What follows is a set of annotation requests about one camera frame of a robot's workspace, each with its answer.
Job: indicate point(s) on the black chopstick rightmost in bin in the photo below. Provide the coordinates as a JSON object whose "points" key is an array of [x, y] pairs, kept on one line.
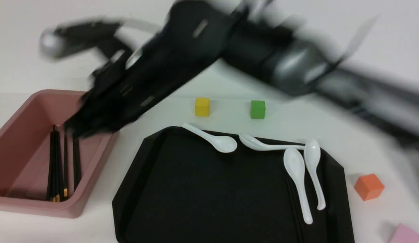
{"points": [[76, 162]]}

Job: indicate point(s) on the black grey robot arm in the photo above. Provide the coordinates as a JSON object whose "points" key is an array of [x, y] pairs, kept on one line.
{"points": [[297, 66]]}

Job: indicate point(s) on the white spoon far left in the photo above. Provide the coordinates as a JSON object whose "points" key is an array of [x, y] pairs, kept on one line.
{"points": [[223, 144]]}

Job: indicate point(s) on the white spoon centre long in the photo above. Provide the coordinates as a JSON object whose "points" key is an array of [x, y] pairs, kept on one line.
{"points": [[295, 167]]}

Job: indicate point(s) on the pink cube block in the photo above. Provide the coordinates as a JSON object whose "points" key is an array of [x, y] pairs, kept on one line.
{"points": [[404, 234]]}

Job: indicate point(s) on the white spoon far right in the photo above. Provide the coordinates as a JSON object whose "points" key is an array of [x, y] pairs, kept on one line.
{"points": [[312, 156]]}

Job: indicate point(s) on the green cube block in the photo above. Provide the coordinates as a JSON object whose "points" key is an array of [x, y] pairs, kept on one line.
{"points": [[257, 110]]}

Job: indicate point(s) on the orange cube block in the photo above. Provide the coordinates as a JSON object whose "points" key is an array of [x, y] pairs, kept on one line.
{"points": [[369, 187]]}

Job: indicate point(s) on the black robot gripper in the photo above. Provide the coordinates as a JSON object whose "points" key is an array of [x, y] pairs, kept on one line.
{"points": [[193, 38]]}

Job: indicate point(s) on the white spoon lying sideways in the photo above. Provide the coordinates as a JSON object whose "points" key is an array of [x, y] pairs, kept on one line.
{"points": [[255, 144]]}

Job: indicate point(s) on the pink plastic bin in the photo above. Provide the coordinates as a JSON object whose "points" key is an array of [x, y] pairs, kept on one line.
{"points": [[24, 156]]}

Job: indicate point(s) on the black plastic tray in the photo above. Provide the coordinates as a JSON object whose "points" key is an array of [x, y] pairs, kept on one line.
{"points": [[179, 189]]}

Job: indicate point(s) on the yellow cube block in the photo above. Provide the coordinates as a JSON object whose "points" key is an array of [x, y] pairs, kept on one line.
{"points": [[202, 107]]}

